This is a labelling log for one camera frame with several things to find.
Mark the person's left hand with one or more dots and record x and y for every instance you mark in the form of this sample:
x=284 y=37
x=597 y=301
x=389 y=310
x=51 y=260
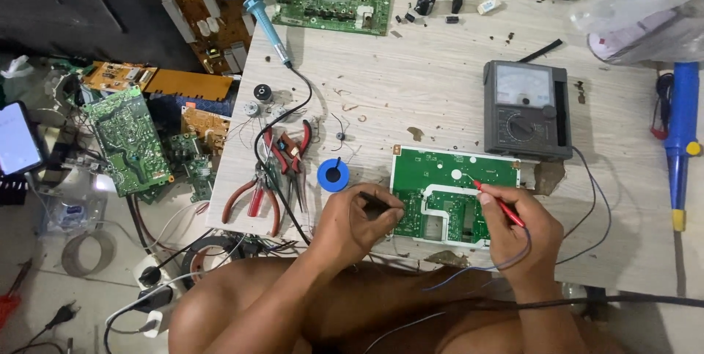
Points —
x=344 y=227

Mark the person's right hand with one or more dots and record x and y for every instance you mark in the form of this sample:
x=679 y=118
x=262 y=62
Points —
x=525 y=249

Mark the black multimeter probe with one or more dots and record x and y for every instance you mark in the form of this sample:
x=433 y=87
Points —
x=374 y=199

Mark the red multimeter probe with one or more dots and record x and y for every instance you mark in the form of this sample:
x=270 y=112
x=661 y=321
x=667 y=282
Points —
x=503 y=205

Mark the blue solder wick spool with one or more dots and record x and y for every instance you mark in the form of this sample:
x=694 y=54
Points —
x=333 y=175

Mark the person's legs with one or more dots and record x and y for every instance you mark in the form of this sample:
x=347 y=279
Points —
x=385 y=304

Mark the thin purple probe lead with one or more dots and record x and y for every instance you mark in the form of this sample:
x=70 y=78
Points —
x=604 y=200

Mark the green white-traced circuit board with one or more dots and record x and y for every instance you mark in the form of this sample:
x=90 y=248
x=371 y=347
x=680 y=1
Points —
x=440 y=178

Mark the small silver motor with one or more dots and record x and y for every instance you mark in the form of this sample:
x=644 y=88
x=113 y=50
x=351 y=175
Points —
x=279 y=113
x=252 y=109

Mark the grey analog multimeter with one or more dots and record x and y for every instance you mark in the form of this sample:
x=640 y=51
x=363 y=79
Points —
x=525 y=114

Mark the black electrical tape roll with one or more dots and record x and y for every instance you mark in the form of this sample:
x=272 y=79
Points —
x=190 y=257

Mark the small black-topped motor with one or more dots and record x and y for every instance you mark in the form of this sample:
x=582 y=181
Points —
x=263 y=92

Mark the heap of small green boards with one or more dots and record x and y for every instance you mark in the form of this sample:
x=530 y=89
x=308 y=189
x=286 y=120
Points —
x=192 y=169

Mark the small orange circuit board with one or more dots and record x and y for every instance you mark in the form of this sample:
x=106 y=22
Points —
x=206 y=125

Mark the black flat strip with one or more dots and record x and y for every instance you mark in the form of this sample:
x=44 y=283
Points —
x=542 y=50

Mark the white power strip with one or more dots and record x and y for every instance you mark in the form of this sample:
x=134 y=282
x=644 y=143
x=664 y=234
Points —
x=157 y=299

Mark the blue yellow desoldering pump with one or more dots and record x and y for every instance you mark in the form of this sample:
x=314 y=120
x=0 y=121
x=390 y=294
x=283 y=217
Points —
x=682 y=123

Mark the plain long orange board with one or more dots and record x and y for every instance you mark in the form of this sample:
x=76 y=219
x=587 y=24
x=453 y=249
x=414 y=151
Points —
x=190 y=84

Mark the green solder-side circuit board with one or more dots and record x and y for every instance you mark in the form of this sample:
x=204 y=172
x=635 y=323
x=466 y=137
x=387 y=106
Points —
x=129 y=139

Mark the black cylindrical capacitor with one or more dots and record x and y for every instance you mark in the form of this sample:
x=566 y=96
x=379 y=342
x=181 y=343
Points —
x=424 y=3

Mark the small white plastic piece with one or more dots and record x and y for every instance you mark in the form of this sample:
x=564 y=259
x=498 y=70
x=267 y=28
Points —
x=488 y=6

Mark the brown power supply board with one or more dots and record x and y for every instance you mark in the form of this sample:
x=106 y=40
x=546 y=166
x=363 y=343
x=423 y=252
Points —
x=203 y=18

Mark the clear plastic bag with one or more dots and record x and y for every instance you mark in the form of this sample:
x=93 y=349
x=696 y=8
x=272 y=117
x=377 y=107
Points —
x=643 y=13

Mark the orange board with white connectors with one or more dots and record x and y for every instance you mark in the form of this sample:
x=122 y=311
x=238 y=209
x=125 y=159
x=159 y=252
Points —
x=115 y=76

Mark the clear tape roll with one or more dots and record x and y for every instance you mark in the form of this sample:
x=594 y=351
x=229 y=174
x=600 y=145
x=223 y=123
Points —
x=69 y=255

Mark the black loose power plug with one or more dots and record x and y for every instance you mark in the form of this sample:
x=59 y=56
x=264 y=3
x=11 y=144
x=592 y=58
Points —
x=61 y=315

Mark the black finned heat sink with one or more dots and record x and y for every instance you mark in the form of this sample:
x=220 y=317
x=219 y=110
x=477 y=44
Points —
x=12 y=191

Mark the smartphone with lit screen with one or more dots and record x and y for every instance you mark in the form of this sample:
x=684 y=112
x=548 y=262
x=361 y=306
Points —
x=16 y=139

